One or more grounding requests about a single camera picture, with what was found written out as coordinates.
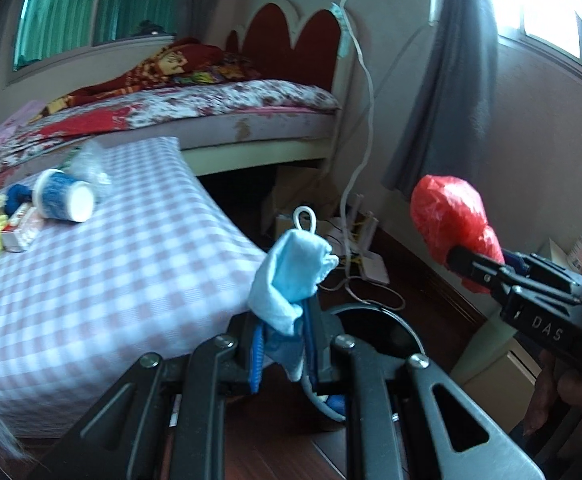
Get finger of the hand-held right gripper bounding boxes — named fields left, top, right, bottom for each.
left=447, top=245, right=582, bottom=307
left=503, top=251, right=582, bottom=288

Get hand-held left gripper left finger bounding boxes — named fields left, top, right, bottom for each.
left=36, top=310, right=272, bottom=480

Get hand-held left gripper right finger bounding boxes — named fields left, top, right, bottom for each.
left=301, top=300, right=546, bottom=480

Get red plastic bag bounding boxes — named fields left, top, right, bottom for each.
left=410, top=174, right=506, bottom=293

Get black trash bin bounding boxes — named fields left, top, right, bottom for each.
left=316, top=301, right=424, bottom=433

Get blue face mask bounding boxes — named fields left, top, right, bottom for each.
left=248, top=206, right=342, bottom=383

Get red and white milk carton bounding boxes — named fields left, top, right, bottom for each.
left=1, top=204, right=44, bottom=252

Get dark blue cloth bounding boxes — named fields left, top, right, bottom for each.
left=5, top=183, right=37, bottom=216

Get person's right hand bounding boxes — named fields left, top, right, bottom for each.
left=525, top=354, right=582, bottom=435

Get small printed box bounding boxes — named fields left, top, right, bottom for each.
left=567, top=227, right=582, bottom=275

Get white cabinet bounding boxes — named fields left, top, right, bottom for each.
left=448, top=307, right=544, bottom=428

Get white router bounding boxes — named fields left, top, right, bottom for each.
left=360, top=254, right=392, bottom=286

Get cardboard box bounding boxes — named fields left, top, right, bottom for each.
left=261, top=164, right=333, bottom=241

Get grey curtain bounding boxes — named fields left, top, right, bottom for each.
left=175, top=0, right=213, bottom=46
left=383, top=0, right=502, bottom=196

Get bed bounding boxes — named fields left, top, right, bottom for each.
left=0, top=2, right=347, bottom=196

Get floral bed quilt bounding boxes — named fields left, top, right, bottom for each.
left=0, top=80, right=342, bottom=186

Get blue and white paper cup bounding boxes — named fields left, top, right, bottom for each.
left=32, top=168, right=96, bottom=223

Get colourful printed pillow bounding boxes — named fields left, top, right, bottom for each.
left=173, top=52, right=263, bottom=86

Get red padded headboard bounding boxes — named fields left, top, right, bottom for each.
left=223, top=2, right=347, bottom=106

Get red patterned blanket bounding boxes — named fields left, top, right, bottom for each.
left=41, top=37, right=224, bottom=116

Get pink cloth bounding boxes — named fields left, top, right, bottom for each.
left=1, top=100, right=47, bottom=127

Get window with green curtain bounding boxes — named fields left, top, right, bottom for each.
left=14, top=0, right=179, bottom=73

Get floor cables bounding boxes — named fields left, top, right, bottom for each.
left=316, top=260, right=407, bottom=312

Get white hanging cable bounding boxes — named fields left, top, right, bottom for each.
left=321, top=0, right=377, bottom=211

